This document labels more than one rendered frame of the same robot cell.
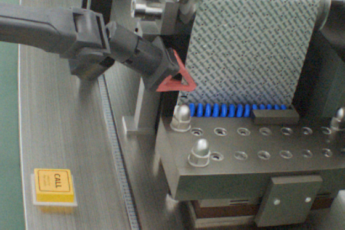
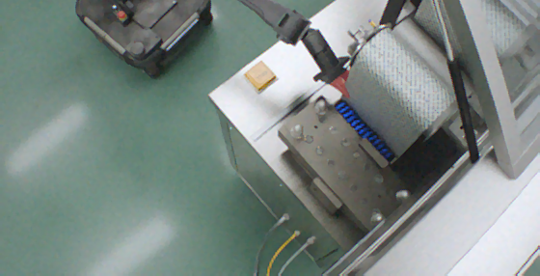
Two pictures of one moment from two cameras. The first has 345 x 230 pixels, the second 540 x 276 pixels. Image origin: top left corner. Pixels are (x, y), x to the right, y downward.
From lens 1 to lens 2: 0.94 m
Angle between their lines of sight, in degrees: 51
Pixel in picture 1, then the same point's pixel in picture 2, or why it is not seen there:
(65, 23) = (273, 15)
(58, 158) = (285, 64)
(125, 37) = (312, 44)
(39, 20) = (256, 5)
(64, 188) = (258, 82)
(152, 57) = (323, 66)
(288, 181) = (321, 187)
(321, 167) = (346, 203)
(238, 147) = (327, 146)
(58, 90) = (343, 26)
